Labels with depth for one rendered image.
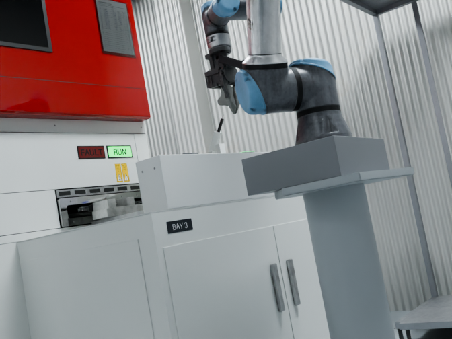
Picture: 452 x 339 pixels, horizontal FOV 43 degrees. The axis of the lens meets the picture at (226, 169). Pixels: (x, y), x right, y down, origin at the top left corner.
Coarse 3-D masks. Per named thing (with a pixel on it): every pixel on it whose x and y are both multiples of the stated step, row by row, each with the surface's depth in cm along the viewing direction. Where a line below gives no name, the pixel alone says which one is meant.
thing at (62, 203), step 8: (128, 192) 215; (136, 192) 218; (56, 200) 193; (64, 200) 194; (72, 200) 196; (80, 200) 198; (88, 200) 201; (96, 200) 204; (64, 208) 193; (64, 216) 192; (88, 216) 200; (64, 224) 192; (72, 224) 194; (80, 224) 196
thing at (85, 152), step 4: (80, 148) 204; (84, 148) 205; (88, 148) 207; (92, 148) 208; (96, 148) 209; (100, 148) 211; (80, 152) 204; (84, 152) 205; (88, 152) 206; (92, 152) 208; (96, 152) 209; (100, 152) 210; (80, 156) 203; (84, 156) 205; (88, 156) 206; (92, 156) 207; (96, 156) 209; (100, 156) 210; (104, 156) 211
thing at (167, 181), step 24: (144, 168) 149; (168, 168) 147; (192, 168) 154; (216, 168) 161; (240, 168) 169; (144, 192) 150; (168, 192) 145; (192, 192) 152; (216, 192) 159; (240, 192) 167
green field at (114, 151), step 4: (108, 148) 214; (112, 148) 215; (116, 148) 216; (120, 148) 218; (124, 148) 219; (128, 148) 221; (108, 152) 213; (112, 152) 215; (116, 152) 216; (120, 152) 218; (124, 152) 219; (128, 152) 221; (112, 156) 214; (116, 156) 216; (120, 156) 217; (124, 156) 219; (128, 156) 220
